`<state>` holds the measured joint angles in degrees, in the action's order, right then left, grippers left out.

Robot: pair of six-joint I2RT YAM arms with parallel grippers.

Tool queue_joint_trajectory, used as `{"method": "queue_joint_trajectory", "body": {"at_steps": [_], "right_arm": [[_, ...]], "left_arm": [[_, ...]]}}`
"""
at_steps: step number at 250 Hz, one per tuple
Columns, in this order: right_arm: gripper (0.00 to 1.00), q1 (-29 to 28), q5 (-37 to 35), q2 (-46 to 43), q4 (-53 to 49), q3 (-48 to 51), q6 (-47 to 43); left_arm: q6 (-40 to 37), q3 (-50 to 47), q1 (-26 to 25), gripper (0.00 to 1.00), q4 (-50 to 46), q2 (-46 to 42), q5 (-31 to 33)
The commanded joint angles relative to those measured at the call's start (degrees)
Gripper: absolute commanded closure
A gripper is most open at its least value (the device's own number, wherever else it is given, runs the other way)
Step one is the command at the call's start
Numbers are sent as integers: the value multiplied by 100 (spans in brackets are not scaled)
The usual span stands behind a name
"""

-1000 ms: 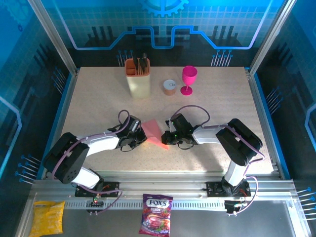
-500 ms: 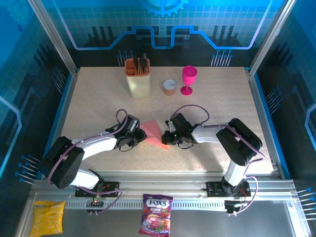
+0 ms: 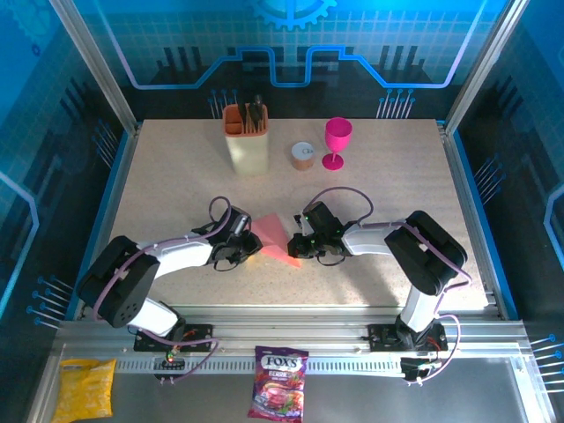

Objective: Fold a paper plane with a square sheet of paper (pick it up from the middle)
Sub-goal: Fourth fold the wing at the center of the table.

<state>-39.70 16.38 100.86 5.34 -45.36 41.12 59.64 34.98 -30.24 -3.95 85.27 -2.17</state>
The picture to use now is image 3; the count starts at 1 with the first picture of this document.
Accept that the pink square paper sheet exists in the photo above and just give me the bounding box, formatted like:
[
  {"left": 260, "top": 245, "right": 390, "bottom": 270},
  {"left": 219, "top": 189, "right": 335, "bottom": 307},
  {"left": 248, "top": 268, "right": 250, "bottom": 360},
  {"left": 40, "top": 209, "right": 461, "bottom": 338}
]
[{"left": 249, "top": 212, "right": 303, "bottom": 269}]

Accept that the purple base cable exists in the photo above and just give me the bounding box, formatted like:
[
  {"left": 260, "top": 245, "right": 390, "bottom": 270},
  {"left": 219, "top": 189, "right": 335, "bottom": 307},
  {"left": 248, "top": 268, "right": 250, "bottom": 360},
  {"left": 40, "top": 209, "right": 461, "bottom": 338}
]
[
  {"left": 404, "top": 313, "right": 462, "bottom": 388},
  {"left": 143, "top": 332, "right": 220, "bottom": 385}
]

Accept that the blue table edge strip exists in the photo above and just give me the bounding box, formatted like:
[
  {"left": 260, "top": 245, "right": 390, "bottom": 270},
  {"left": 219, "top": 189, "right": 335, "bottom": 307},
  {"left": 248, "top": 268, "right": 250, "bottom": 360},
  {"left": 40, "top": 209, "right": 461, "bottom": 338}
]
[
  {"left": 452, "top": 130, "right": 519, "bottom": 321},
  {"left": 77, "top": 130, "right": 133, "bottom": 319}
]

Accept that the purple Fox's candy bag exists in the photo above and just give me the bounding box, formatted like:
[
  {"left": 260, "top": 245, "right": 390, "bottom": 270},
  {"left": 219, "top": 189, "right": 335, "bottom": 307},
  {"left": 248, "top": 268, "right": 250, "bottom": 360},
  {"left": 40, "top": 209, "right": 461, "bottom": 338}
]
[{"left": 247, "top": 345, "right": 309, "bottom": 419}]

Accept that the white slotted cable duct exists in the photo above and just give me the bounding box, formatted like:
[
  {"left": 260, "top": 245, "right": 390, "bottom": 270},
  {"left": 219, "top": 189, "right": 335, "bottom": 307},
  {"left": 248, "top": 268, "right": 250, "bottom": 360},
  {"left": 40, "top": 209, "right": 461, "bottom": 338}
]
[{"left": 115, "top": 356, "right": 409, "bottom": 376}]

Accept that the aluminium frame post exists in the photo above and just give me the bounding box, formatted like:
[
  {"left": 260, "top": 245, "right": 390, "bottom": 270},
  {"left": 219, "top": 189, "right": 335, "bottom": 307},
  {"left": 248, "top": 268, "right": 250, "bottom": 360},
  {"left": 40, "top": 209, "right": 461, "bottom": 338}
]
[
  {"left": 442, "top": 0, "right": 532, "bottom": 136},
  {"left": 47, "top": 0, "right": 143, "bottom": 136}
]

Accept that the yellow snack bag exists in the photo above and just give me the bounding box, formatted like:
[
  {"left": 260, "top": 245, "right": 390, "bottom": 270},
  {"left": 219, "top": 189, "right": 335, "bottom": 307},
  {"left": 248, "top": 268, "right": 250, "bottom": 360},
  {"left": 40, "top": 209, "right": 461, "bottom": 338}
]
[{"left": 52, "top": 358, "right": 118, "bottom": 423}]

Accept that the small tin can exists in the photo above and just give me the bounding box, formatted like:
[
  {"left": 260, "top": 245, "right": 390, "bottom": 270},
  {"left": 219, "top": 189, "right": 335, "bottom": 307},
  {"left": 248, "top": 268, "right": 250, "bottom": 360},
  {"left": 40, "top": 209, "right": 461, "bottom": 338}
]
[{"left": 290, "top": 141, "right": 316, "bottom": 171}]

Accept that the beige knife block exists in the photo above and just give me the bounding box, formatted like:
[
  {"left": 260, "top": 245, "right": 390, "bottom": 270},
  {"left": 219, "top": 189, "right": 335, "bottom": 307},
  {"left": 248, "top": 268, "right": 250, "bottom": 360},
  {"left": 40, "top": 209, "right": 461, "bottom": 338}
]
[{"left": 222, "top": 104, "right": 271, "bottom": 176}]

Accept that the aluminium table rail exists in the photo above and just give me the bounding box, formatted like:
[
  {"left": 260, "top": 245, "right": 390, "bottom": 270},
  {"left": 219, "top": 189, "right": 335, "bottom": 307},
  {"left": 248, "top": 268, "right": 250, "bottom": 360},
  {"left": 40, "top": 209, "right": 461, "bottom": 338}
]
[{"left": 56, "top": 303, "right": 530, "bottom": 358}]

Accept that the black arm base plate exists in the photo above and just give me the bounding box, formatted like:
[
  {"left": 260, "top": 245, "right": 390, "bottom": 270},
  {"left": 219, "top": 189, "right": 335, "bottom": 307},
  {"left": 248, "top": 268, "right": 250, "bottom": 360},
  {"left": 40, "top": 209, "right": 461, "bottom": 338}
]
[
  {"left": 367, "top": 323, "right": 449, "bottom": 353},
  {"left": 133, "top": 323, "right": 215, "bottom": 353}
]

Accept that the small controller board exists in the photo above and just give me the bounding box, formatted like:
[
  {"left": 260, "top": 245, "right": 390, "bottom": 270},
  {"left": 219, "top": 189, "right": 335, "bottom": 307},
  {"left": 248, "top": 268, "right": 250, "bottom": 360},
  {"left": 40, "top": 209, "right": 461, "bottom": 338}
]
[
  {"left": 153, "top": 347, "right": 186, "bottom": 369},
  {"left": 399, "top": 356, "right": 442, "bottom": 381}
]

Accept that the aluminium side rail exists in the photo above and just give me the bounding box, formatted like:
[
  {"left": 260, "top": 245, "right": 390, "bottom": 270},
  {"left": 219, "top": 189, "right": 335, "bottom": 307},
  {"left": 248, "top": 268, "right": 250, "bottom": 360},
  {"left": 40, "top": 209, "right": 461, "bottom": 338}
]
[
  {"left": 435, "top": 121, "right": 506, "bottom": 318},
  {"left": 83, "top": 122, "right": 143, "bottom": 318}
]

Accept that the pink plastic goblet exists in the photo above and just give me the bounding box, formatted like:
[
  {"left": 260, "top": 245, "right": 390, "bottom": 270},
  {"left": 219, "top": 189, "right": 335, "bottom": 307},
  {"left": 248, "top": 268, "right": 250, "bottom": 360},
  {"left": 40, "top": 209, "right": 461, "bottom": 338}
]
[{"left": 321, "top": 116, "right": 353, "bottom": 171}]

